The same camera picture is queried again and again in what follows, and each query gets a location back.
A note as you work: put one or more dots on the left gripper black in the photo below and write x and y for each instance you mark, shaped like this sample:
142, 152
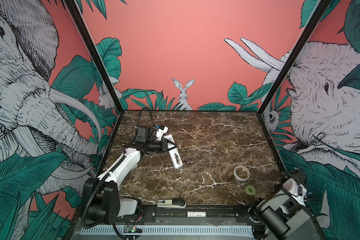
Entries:
163, 147

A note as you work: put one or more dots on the white remote control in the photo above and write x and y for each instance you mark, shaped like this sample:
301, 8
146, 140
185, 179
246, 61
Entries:
174, 154

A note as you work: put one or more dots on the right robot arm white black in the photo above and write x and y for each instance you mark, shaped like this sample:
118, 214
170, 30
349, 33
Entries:
284, 215

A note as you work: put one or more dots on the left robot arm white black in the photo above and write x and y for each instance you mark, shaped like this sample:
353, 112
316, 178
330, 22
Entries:
101, 202

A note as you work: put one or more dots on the black and white stapler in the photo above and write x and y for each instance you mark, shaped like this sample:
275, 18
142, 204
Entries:
172, 203

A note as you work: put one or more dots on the white tape roll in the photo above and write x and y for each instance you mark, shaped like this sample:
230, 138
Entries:
241, 173

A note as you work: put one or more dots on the green tape roll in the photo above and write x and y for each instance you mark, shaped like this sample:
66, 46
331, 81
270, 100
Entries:
250, 190

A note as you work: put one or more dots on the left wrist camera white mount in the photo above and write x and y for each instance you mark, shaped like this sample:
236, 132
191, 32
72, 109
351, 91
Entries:
160, 131

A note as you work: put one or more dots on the white label tube on rail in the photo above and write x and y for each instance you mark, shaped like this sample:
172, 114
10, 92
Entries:
196, 214

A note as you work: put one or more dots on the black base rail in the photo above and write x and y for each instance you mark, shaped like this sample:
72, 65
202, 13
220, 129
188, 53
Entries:
153, 214

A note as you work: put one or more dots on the white slotted cable duct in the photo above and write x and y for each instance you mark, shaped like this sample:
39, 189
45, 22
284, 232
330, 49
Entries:
163, 230

